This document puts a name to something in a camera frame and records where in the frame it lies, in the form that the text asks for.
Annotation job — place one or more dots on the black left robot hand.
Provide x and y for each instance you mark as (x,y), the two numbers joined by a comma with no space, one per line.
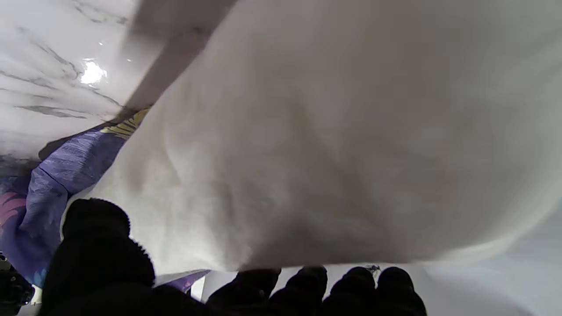
(96,263)

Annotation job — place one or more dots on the white pillow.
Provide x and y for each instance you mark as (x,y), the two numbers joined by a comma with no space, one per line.
(329,131)

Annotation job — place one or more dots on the blue leaf print pillowcase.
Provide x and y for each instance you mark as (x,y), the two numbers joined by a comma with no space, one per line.
(57,175)

